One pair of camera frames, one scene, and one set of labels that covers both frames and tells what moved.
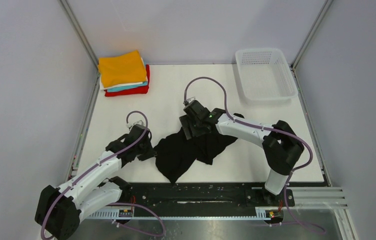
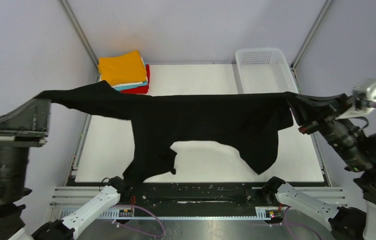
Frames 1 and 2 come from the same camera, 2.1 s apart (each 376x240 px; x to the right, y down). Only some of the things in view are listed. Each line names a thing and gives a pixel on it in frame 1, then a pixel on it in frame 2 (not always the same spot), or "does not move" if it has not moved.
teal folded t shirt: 127,87 does not move
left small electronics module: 124,213 does not move
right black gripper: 187,125 -> 316,120
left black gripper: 150,153 -> 28,122
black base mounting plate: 203,196 does not move
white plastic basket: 265,75 does not move
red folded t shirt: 143,90 does not move
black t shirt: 175,154 -> 253,124
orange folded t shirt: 126,69 does not move
